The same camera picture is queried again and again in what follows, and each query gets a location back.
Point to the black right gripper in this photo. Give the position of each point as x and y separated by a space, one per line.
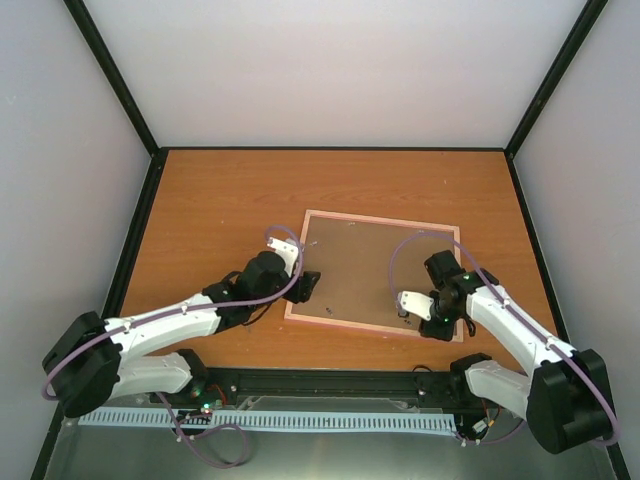
442 332

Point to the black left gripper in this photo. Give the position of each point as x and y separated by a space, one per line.
302 289

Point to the pink picture frame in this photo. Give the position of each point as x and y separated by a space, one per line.
364 261

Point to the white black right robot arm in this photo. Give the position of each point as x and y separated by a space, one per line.
555 429

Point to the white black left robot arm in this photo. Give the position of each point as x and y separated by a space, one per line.
97 360

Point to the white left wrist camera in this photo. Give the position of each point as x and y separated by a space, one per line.
288 250

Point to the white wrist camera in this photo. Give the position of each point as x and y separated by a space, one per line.
288 250
414 303

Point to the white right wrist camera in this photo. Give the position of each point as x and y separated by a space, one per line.
414 303

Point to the black aluminium mounting rail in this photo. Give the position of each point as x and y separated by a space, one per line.
320 384

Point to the light blue cable duct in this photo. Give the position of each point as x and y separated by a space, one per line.
277 421

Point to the black right frame post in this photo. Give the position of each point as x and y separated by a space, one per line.
580 30

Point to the black frame post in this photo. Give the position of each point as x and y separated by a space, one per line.
100 51
580 30

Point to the black left frame post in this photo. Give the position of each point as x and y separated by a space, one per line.
100 51

